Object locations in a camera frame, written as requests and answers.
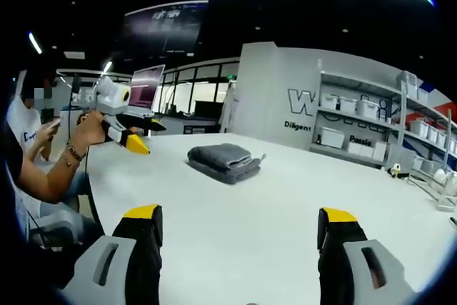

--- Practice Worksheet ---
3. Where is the hanging ceiling screen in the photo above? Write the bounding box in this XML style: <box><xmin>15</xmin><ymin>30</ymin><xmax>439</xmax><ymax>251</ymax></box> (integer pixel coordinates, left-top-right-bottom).
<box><xmin>123</xmin><ymin>0</ymin><xmax>210</xmax><ymax>59</ymax></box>

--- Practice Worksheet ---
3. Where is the person's left hand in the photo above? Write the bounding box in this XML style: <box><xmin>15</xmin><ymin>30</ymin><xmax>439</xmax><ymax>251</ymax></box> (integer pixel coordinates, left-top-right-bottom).
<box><xmin>74</xmin><ymin>110</ymin><xmax>109</xmax><ymax>147</ymax></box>

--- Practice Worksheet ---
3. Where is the grey towel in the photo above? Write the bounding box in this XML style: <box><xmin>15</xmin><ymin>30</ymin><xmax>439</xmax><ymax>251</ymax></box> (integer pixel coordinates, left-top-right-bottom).
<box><xmin>186</xmin><ymin>142</ymin><xmax>267</xmax><ymax>186</ymax></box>

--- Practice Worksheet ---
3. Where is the open laptop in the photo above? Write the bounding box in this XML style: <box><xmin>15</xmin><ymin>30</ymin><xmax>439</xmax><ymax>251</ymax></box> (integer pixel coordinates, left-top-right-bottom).
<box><xmin>125</xmin><ymin>64</ymin><xmax>167</xmax><ymax>119</ymax></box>

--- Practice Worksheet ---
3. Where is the grey metal shelf rack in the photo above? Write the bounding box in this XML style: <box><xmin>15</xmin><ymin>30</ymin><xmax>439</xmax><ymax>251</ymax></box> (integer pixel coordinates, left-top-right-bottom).
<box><xmin>308</xmin><ymin>59</ymin><xmax>457</xmax><ymax>177</ymax></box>

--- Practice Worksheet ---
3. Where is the beaded bracelet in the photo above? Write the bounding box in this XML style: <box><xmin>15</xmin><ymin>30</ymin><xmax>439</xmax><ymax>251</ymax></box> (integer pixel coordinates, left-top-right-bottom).
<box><xmin>63</xmin><ymin>141</ymin><xmax>88</xmax><ymax>168</ymax></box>

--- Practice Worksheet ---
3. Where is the wire dish rack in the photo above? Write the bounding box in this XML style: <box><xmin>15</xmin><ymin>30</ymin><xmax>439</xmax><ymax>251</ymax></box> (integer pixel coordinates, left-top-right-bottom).
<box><xmin>409</xmin><ymin>166</ymin><xmax>457</xmax><ymax>212</ymax></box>

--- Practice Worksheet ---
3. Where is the short ceiling light strip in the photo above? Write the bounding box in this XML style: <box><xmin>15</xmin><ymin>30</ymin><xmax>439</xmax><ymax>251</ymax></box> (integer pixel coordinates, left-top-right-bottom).
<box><xmin>28</xmin><ymin>31</ymin><xmax>44</xmax><ymax>55</ymax></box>

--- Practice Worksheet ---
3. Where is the row of white storage bins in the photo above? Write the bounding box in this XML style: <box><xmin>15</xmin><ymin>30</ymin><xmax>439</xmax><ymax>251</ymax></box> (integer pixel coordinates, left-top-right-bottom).
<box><xmin>318</xmin><ymin>94</ymin><xmax>457</xmax><ymax>164</ymax></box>

